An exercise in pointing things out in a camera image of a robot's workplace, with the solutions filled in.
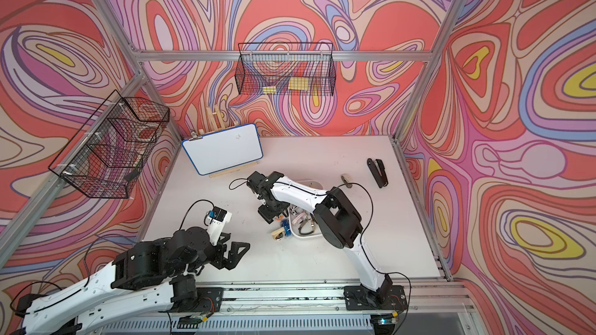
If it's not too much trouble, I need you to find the wooden easel stand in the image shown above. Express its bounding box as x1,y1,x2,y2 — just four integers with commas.
192,105,260,178

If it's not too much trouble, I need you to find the beige strap blue watch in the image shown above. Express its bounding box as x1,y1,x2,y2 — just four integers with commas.
271,227,286,240

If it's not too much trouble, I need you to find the black wire basket back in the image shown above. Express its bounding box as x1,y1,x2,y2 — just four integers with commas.
234,41,337,96

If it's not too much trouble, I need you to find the black stapler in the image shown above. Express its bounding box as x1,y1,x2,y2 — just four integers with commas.
366,158,388,189

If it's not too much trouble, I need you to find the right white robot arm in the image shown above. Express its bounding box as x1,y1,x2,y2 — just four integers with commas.
246,172,393,309

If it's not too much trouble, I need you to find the white pink kids watch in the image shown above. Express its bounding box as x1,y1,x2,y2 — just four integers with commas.
292,211,310,225

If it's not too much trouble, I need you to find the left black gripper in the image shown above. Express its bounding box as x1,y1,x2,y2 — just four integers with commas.
168,233,254,280

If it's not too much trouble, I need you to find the black wire basket left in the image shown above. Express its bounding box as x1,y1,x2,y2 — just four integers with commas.
48,91,170,199

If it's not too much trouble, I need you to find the black wire basket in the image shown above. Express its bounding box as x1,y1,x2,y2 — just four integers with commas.
48,91,170,199
234,41,337,96

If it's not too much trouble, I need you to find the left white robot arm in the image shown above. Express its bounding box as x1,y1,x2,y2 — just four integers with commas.
12,226,251,334

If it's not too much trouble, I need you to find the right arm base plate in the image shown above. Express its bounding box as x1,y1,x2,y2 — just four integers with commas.
343,285,408,313

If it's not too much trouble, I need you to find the white plastic storage tray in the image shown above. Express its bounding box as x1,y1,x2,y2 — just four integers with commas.
287,180,325,240

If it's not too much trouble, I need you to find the yellow sticky note pad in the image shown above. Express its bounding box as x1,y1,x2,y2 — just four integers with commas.
288,77,310,92

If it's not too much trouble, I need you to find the brown strap watch front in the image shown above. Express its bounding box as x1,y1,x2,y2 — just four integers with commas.
298,220,316,237

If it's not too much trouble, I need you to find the blue framed whiteboard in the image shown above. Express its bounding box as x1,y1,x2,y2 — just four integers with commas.
181,123,264,177

